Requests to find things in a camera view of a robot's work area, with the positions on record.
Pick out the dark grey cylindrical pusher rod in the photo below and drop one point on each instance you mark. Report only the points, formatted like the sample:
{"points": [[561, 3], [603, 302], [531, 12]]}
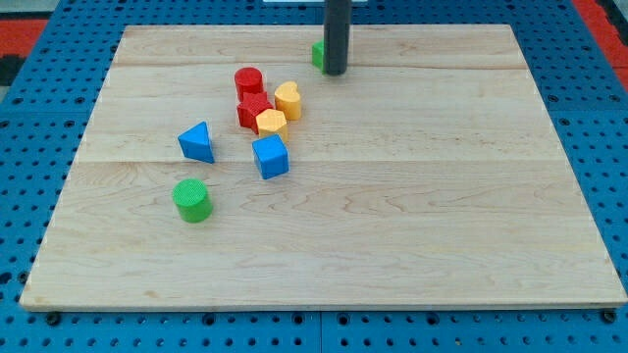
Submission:
{"points": [[337, 21]]}

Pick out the green star block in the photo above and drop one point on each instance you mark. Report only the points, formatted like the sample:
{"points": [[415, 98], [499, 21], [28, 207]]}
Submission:
{"points": [[317, 55]]}

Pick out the yellow heart block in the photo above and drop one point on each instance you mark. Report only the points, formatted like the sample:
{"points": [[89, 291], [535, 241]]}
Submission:
{"points": [[288, 100]]}

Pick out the red star block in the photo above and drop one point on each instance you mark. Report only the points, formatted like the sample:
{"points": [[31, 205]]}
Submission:
{"points": [[251, 105]]}

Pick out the red cylinder block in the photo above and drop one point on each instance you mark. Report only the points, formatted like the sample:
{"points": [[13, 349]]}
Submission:
{"points": [[248, 80]]}

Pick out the yellow hexagon block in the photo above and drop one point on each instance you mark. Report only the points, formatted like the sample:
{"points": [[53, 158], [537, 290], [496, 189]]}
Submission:
{"points": [[271, 122]]}

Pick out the blue cube block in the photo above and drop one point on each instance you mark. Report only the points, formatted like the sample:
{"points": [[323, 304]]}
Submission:
{"points": [[270, 156]]}

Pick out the light wooden board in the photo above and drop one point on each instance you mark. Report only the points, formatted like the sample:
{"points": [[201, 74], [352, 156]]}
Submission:
{"points": [[428, 177]]}

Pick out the blue triangle block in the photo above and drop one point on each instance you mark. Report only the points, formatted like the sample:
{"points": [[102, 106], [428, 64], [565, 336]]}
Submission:
{"points": [[196, 143]]}

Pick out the green cylinder block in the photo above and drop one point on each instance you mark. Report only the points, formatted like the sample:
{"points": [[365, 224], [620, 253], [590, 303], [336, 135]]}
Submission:
{"points": [[192, 199]]}

